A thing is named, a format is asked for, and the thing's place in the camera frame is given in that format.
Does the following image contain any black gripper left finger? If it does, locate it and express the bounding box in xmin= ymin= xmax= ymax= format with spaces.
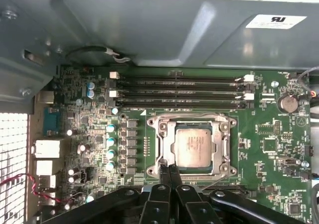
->
xmin=42 ymin=164 xmax=173 ymax=224

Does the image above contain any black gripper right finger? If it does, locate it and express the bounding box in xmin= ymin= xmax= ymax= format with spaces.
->
xmin=169 ymin=164 xmax=306 ymax=224

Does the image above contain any metal socket cover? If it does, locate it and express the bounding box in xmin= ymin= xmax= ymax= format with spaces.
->
xmin=157 ymin=116 xmax=231 ymax=177

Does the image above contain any silver CPU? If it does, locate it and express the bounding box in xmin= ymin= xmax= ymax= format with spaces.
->
xmin=174 ymin=124 xmax=215 ymax=171

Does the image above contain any CPU socket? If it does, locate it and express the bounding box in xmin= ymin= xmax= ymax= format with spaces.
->
xmin=147 ymin=113 xmax=237 ymax=182

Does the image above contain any black RAM slot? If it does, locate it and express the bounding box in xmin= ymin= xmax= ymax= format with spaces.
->
xmin=109 ymin=83 xmax=255 ymax=92
xmin=109 ymin=89 xmax=255 ymax=99
xmin=114 ymin=97 xmax=255 ymax=109
xmin=196 ymin=183 xmax=244 ymax=194
xmin=109 ymin=71 xmax=255 ymax=84

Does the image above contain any green motherboard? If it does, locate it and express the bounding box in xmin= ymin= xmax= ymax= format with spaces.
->
xmin=33 ymin=64 xmax=312 ymax=224

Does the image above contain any square black chip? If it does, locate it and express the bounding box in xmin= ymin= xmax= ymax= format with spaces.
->
xmin=288 ymin=202 xmax=302 ymax=216
xmin=263 ymin=137 xmax=279 ymax=152

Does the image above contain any internal USB port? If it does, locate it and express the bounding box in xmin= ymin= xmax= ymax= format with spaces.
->
xmin=276 ymin=157 xmax=301 ymax=167

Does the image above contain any silver rear port block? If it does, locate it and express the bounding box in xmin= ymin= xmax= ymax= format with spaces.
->
xmin=36 ymin=160 xmax=57 ymax=176
xmin=32 ymin=139 xmax=62 ymax=159

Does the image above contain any blue serial port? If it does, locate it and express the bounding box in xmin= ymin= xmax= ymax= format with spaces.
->
xmin=42 ymin=107 xmax=62 ymax=136

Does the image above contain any silver coin battery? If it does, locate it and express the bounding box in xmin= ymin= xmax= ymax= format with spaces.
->
xmin=278 ymin=94 xmax=299 ymax=113

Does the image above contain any open black PC case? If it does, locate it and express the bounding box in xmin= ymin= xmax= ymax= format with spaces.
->
xmin=0 ymin=0 xmax=319 ymax=224

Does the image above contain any white case sticker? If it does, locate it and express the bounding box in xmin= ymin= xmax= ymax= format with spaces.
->
xmin=245 ymin=14 xmax=308 ymax=29

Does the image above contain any red black twisted wire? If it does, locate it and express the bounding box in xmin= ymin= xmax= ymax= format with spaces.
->
xmin=0 ymin=173 xmax=62 ymax=203

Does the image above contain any black looped wire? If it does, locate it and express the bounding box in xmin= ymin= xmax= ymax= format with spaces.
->
xmin=65 ymin=46 xmax=132 ymax=63

